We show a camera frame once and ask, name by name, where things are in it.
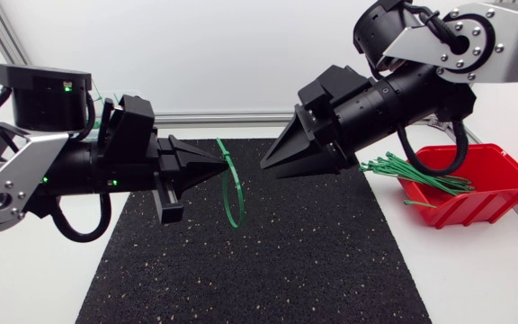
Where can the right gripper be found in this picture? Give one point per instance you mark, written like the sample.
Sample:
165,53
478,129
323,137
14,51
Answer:
344,126

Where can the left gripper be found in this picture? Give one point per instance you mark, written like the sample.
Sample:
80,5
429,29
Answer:
124,173

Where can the red plastic box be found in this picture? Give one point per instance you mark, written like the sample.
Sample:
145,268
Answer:
488,180

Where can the black speckled mat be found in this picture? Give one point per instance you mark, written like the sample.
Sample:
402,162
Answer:
263,252

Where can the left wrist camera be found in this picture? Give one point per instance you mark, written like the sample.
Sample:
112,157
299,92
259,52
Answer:
131,121

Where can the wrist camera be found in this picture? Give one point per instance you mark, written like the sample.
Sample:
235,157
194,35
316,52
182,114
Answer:
131,121
335,85

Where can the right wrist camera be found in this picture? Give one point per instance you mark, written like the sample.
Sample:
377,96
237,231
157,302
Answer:
335,85

